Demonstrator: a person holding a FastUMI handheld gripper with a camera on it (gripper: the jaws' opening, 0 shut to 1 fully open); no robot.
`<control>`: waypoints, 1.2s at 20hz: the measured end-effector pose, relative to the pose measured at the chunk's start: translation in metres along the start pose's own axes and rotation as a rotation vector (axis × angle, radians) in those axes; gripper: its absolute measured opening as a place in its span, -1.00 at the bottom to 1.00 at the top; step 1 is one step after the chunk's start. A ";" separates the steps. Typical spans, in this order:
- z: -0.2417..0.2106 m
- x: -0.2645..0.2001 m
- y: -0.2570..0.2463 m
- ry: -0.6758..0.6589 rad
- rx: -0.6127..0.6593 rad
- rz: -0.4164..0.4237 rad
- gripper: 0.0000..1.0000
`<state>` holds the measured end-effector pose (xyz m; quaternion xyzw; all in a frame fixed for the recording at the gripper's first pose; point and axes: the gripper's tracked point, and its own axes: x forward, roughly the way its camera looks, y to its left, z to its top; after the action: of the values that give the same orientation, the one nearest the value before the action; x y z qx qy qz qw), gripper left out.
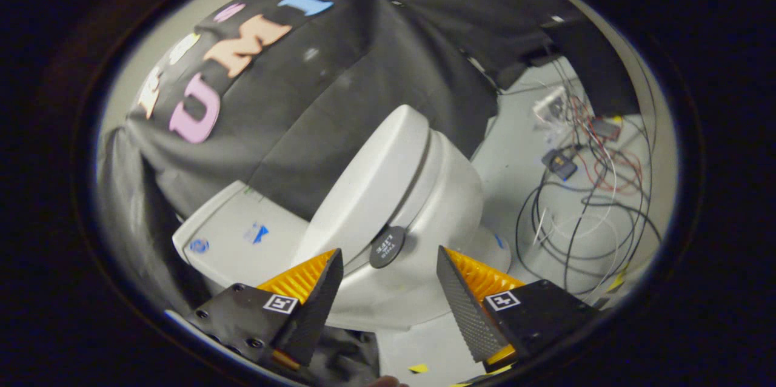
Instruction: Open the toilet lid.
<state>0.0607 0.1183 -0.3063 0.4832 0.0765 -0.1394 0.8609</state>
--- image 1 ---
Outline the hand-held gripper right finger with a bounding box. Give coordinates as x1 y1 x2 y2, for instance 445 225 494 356
436 246 601 374

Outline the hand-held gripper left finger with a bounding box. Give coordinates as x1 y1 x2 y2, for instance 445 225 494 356
185 247 344 371

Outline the black lid lifting handle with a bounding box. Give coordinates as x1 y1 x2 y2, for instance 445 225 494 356
369 226 407 269

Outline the white ceramic toilet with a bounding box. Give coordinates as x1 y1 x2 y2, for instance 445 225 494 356
173 129 513 333

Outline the small dark grey device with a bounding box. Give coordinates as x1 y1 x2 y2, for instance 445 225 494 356
591 117 622 142

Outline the small white device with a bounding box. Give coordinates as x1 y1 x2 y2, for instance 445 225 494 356
533 89 567 124

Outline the white toilet lid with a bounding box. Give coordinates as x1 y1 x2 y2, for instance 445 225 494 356
291 105 432 266

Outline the small black blue device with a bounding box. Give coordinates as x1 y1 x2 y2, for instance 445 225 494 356
541 149 578 180

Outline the tangle of floor cables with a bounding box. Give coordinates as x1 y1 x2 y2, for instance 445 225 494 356
515 59 664 303

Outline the black backdrop cloth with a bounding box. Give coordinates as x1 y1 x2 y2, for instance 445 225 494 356
97 0 583 315

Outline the black floor equipment box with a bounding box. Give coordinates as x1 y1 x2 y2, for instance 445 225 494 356
543 17 640 118

